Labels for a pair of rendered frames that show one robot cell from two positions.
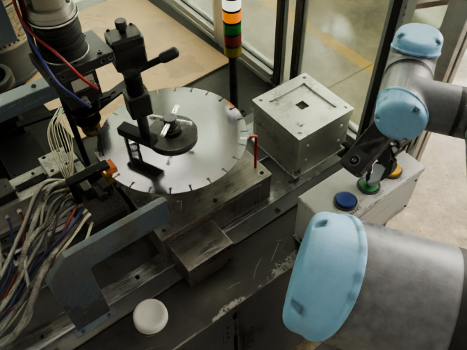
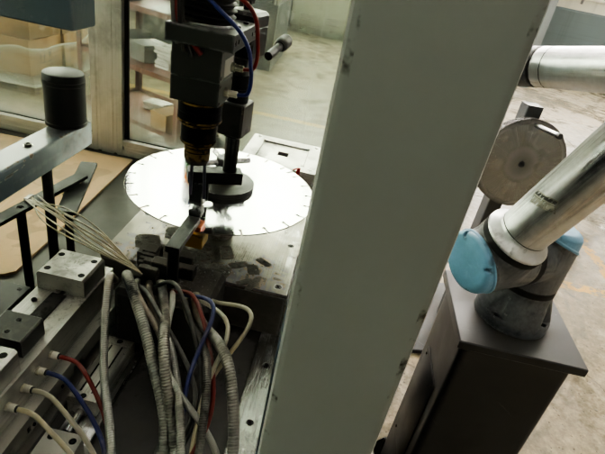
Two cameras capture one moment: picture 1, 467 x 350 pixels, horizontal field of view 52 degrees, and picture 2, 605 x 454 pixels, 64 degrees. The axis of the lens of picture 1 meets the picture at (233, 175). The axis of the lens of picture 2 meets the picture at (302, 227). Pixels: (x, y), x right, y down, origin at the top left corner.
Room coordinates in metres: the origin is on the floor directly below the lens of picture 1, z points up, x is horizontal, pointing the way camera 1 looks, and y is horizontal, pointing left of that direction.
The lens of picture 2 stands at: (0.16, 0.65, 1.34)
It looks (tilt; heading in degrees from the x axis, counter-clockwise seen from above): 30 degrees down; 308
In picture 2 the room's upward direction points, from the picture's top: 12 degrees clockwise
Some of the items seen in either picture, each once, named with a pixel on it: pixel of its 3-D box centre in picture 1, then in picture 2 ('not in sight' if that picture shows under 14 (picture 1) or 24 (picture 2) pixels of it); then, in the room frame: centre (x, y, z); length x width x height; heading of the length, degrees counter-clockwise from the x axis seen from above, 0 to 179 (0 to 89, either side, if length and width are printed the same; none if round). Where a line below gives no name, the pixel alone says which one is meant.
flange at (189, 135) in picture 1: (171, 130); (222, 178); (0.76, 0.13, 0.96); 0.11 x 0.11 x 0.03
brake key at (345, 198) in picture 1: (345, 201); not in sight; (0.60, -0.23, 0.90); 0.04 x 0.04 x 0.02
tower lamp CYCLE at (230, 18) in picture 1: (231, 13); not in sight; (1.03, -0.01, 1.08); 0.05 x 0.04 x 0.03; 35
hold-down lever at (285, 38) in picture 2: (152, 55); (267, 44); (0.69, 0.13, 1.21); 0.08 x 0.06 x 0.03; 125
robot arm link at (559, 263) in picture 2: not in sight; (539, 249); (0.31, -0.30, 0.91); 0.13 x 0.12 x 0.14; 69
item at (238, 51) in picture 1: (232, 48); not in sight; (1.03, -0.01, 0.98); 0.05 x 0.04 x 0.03; 35
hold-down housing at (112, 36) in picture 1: (130, 71); (240, 68); (0.69, 0.18, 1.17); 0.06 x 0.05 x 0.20; 116
